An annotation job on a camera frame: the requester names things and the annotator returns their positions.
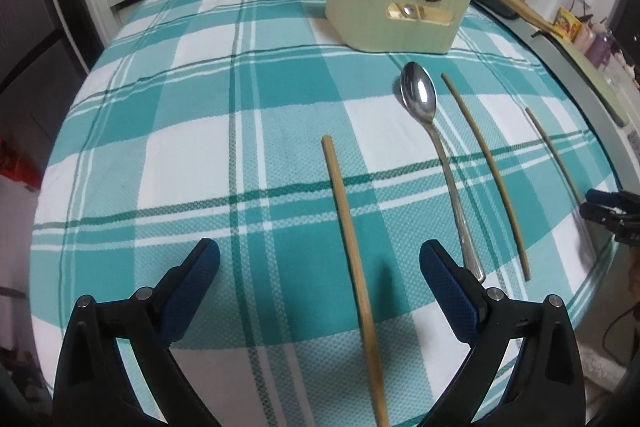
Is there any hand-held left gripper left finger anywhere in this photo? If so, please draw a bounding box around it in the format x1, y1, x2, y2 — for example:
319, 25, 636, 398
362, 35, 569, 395
50, 238, 222, 427

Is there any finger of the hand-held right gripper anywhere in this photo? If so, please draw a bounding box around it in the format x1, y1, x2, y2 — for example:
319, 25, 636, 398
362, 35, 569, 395
585, 188, 640, 208
579, 203, 640, 249

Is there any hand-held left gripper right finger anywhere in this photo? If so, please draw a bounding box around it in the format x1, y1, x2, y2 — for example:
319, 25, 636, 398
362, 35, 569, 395
415, 240, 586, 427

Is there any wooden chopstick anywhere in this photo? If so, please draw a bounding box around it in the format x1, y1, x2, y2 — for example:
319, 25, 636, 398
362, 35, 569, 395
524, 107, 599, 266
321, 135, 391, 427
440, 73, 531, 282

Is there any metal spoon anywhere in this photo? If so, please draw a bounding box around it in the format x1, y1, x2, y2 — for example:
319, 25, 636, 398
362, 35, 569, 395
400, 61, 487, 284

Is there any teal plaid tablecloth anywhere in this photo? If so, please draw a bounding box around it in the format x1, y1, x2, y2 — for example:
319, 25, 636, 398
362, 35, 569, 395
27, 0, 622, 427

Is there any pink bottle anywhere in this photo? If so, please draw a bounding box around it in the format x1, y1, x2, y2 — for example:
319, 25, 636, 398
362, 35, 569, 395
584, 26, 615, 68

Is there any white fleece garment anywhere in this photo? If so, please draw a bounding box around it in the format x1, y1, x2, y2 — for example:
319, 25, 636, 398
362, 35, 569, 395
577, 346, 628, 390

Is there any yellow printed box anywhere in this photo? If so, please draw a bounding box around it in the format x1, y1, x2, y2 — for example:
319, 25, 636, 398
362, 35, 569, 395
554, 6, 584, 41

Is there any wooden cutting board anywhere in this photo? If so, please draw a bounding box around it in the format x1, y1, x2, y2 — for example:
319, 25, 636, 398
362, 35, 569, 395
479, 0, 557, 34

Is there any red floor clutter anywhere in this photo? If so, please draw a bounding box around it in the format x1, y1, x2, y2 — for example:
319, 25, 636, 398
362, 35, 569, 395
0, 136, 43, 190

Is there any grey refrigerator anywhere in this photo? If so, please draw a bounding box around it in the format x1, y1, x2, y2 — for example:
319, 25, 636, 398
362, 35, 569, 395
0, 0, 103, 158

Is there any black cable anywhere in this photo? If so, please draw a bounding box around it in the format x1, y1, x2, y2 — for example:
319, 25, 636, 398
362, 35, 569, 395
601, 292, 640, 360

